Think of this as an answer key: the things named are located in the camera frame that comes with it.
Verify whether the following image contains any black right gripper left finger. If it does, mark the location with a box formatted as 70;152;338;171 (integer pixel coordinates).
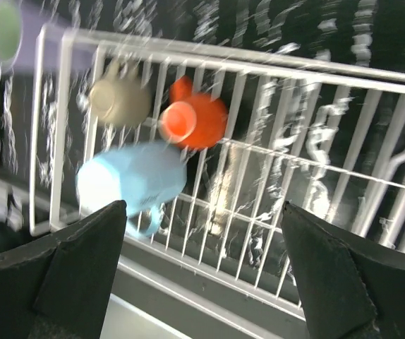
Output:
0;201;126;338

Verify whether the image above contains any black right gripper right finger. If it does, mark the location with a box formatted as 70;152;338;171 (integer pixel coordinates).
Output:
282;202;405;338

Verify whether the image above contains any light blue mug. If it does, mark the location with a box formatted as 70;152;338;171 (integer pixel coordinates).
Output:
76;141;186;239

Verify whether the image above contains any beige ceramic mug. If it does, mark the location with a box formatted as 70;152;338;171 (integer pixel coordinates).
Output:
89;59;152;128

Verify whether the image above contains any white wire dish rack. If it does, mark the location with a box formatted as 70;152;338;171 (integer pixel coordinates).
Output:
30;26;405;319

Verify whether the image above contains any lilac plastic cup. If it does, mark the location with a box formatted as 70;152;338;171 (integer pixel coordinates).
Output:
0;0;97;77

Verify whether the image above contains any light green cup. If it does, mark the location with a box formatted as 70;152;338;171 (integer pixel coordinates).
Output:
0;1;22;61

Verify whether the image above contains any red orange mug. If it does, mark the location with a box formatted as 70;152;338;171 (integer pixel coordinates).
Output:
158;76;228;150

